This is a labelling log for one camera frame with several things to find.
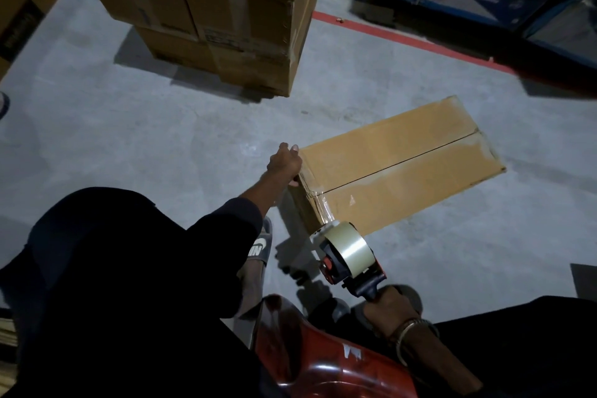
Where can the clear packing tape roll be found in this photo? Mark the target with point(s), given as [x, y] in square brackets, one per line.
[349, 246]

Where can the person's right leg dark trousers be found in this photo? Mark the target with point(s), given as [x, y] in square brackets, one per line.
[527, 346]

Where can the person's left leg dark trousers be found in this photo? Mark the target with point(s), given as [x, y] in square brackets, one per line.
[116, 299]

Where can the low brown cardboard box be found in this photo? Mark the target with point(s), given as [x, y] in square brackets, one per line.
[224, 64]

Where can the red black tape dispenser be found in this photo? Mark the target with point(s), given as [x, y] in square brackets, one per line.
[361, 279]

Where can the stack of flat cardboard sheets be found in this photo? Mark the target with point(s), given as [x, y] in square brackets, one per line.
[7, 346]

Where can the person's leg dark trousers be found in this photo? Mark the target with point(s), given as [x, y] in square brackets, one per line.
[527, 346]
[116, 299]

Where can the person's left hand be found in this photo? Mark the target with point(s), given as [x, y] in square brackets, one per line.
[282, 164]

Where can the person's left fingers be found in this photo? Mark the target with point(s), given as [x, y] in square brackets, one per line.
[289, 148]

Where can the person's left forearm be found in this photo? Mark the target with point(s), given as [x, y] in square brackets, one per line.
[242, 216]

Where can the person's right fingers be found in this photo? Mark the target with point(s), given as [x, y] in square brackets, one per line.
[378, 298]

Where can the brown cardboard box black label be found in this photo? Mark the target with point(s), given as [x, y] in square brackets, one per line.
[21, 1]

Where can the person's right hand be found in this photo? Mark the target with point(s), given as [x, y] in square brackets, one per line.
[388, 311]

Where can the red plastic stool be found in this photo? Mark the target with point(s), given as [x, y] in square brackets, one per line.
[322, 360]

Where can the tall brown taped cardboard box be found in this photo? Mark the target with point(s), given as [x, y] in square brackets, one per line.
[252, 1]

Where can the dark flat board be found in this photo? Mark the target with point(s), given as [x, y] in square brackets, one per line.
[585, 282]

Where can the person's right forearm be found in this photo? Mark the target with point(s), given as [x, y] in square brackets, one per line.
[436, 360]

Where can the long cardboard box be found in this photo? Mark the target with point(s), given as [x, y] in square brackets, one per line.
[396, 164]

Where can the grey slipper with white logo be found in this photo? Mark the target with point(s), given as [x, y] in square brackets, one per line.
[257, 253]

